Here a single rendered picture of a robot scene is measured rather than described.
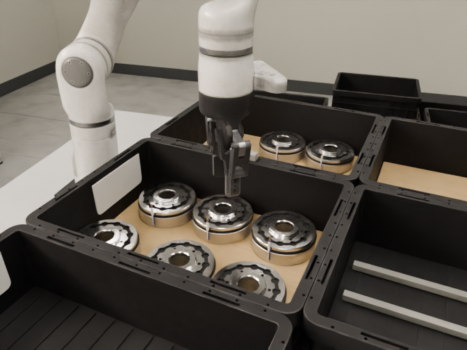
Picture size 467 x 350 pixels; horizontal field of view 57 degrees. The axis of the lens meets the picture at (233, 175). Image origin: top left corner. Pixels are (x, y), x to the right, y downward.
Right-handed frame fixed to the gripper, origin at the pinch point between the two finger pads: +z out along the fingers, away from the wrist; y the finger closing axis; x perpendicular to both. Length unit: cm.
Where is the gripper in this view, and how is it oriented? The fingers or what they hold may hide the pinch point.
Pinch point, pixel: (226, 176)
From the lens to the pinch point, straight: 66.2
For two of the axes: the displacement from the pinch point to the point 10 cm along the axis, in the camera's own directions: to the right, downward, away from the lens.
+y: 3.3, 4.8, -8.1
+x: 9.4, -1.6, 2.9
